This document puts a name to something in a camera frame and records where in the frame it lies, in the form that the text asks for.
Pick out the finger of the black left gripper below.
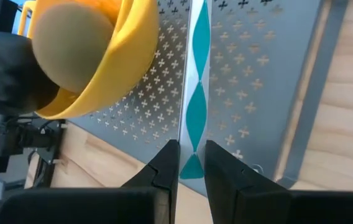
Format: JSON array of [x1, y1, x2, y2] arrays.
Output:
[[0, 30, 61, 116]]

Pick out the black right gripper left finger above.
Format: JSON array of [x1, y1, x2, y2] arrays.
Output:
[[0, 139, 181, 224]]

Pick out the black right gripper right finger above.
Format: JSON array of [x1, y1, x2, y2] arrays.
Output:
[[204, 139, 353, 224]]

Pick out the brown green toy kiwi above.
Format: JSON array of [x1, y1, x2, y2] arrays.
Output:
[[31, 2, 116, 94]]

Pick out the knife with blue patterned handle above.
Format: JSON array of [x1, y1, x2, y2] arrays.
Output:
[[176, 0, 212, 197]]

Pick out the grey perforated metal stand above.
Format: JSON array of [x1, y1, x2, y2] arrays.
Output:
[[67, 0, 350, 197]]

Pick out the yellow plastic colander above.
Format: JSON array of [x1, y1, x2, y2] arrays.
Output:
[[17, 0, 160, 120]]

